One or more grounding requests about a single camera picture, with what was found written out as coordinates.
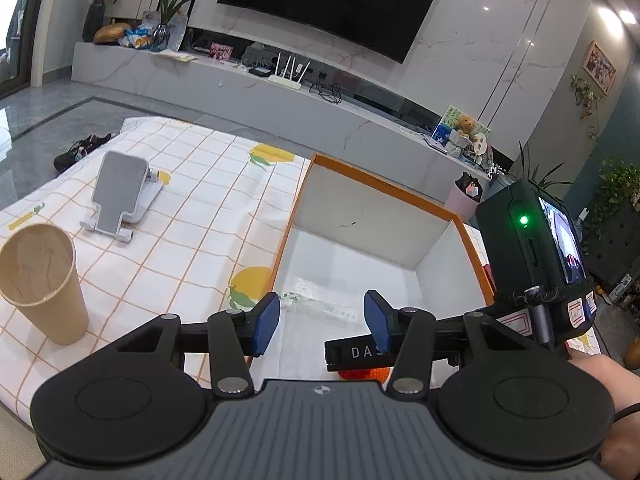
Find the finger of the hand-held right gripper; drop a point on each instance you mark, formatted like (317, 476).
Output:
(345, 355)

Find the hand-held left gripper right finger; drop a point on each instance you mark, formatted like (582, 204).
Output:
(376, 321)

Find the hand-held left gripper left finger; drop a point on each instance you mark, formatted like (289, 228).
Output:
(266, 322)

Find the orange knitted toy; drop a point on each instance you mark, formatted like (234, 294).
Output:
(367, 376)

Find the orange-rimmed white cardboard box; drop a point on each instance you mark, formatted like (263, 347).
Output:
(360, 220)

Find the person's right forearm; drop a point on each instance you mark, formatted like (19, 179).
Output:
(626, 385)

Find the clear plastic bag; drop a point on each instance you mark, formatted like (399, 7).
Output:
(320, 305)

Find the pink waste bin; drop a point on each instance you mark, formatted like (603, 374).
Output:
(462, 202)

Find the spiky dark green plant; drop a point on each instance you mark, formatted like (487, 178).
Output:
(537, 172)

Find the leafy green potted plant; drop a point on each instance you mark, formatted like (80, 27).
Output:
(617, 195)

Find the checkered fruit-print bed sheet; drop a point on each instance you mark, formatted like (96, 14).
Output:
(200, 210)

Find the brown teddy bear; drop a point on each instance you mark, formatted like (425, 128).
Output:
(466, 126)

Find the blue printed box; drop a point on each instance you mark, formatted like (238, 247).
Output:
(442, 133)

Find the teddy bear toy pile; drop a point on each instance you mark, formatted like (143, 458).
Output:
(450, 115)

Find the hanging green vine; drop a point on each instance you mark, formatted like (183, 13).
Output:
(586, 97)

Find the grey white phone stand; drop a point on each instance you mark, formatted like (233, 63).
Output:
(120, 190)

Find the white marble television console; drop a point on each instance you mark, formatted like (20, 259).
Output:
(250, 102)

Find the brown paper cup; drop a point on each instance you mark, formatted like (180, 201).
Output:
(42, 285)

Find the white wifi router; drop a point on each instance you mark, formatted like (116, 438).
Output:
(287, 77)

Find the black sneaker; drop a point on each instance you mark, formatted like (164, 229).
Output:
(97, 141)
(67, 159)

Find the black set-top box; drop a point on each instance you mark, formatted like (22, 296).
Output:
(259, 70)

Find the grey electronic device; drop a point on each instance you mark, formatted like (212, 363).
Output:
(257, 56)

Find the loose paper sheets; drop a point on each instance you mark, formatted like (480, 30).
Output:
(177, 55)

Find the white framed photo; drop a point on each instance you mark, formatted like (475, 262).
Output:
(178, 30)

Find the blue white snack bags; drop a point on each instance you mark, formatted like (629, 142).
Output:
(137, 37)

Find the brown bread-shaped cushion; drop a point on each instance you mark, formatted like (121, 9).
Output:
(112, 33)

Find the dark ceramic vase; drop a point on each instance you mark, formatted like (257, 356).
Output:
(93, 22)

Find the glass sliding door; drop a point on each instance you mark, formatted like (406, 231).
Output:
(20, 35)

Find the framed wall picture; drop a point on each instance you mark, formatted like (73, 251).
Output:
(599, 67)

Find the pink photo frame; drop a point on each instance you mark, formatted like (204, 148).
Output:
(221, 52)

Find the black wall television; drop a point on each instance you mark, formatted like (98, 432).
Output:
(330, 2)

